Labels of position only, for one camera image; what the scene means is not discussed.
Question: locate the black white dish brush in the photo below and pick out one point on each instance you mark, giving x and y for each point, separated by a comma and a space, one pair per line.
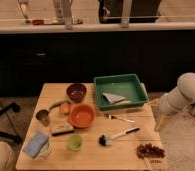
105, 140

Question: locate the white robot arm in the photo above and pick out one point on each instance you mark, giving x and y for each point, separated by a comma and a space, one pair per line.
179, 97

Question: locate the purple bowl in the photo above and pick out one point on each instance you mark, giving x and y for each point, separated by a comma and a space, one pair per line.
76, 92

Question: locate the orange bowl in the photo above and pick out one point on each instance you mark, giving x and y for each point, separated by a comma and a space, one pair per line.
82, 116

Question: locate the green plastic tray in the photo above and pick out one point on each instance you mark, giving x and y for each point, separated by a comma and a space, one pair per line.
125, 85

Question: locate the grey cloth in tray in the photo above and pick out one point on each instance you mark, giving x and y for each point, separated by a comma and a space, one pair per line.
113, 98

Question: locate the metal fork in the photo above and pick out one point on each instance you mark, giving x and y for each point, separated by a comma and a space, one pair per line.
110, 116

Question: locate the green vegetable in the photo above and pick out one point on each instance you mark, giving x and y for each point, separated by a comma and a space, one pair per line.
58, 103

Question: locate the peach fruit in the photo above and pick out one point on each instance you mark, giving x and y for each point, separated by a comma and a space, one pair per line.
65, 108

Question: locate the wooden folding table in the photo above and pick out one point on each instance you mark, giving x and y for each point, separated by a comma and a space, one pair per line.
120, 156

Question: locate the black eraser block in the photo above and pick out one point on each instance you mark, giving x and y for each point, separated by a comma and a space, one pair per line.
60, 129

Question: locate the small green cup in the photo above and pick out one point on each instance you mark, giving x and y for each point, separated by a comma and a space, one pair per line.
74, 142

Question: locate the metal measuring cup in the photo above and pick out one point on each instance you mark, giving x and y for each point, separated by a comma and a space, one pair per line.
43, 117

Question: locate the black appliance on counter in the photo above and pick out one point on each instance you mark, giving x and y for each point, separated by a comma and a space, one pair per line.
137, 11

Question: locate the bunch of red grapes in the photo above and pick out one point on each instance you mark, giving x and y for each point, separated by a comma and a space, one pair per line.
149, 151

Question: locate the clear glass cup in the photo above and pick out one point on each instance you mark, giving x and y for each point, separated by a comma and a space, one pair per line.
45, 151

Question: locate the blue sponge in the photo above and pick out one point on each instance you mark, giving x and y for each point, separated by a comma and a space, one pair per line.
35, 144

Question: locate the small orange dish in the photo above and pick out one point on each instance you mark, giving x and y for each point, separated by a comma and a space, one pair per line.
38, 22

